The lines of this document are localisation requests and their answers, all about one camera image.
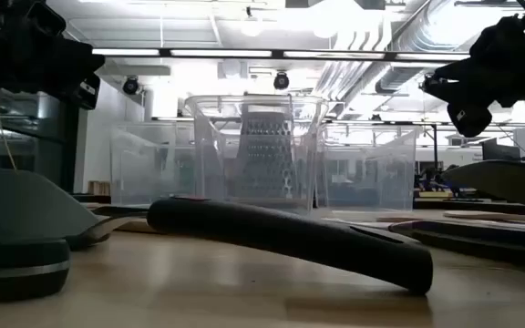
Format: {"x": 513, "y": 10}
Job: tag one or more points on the black frame post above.
{"x": 435, "y": 150}

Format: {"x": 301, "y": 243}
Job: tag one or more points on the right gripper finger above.
{"x": 472, "y": 77}
{"x": 470, "y": 119}

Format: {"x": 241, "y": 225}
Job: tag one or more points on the metal box grater pink trim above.
{"x": 264, "y": 155}

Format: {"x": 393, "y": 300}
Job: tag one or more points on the black aluminium table frame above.
{"x": 89, "y": 199}

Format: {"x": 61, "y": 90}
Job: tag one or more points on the clear plastic bin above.
{"x": 153, "y": 159}
{"x": 372, "y": 173}
{"x": 212, "y": 150}

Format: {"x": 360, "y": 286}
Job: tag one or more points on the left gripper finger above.
{"x": 85, "y": 64}
{"x": 87, "y": 93}

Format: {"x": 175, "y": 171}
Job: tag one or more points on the black ceiling camera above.
{"x": 130, "y": 85}
{"x": 281, "y": 81}
{"x": 427, "y": 86}

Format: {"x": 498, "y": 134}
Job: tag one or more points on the stacked wooden boxes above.
{"x": 98, "y": 188}

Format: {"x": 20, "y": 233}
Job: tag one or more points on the background black robot arm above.
{"x": 426, "y": 182}

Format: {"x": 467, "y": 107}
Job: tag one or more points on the round pendant lamp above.
{"x": 251, "y": 26}

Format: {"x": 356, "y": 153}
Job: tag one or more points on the silver ceiling duct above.
{"x": 408, "y": 41}

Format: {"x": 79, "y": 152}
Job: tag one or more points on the overhead light bar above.
{"x": 221, "y": 54}

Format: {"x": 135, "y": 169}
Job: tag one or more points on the black computer monitor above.
{"x": 499, "y": 150}

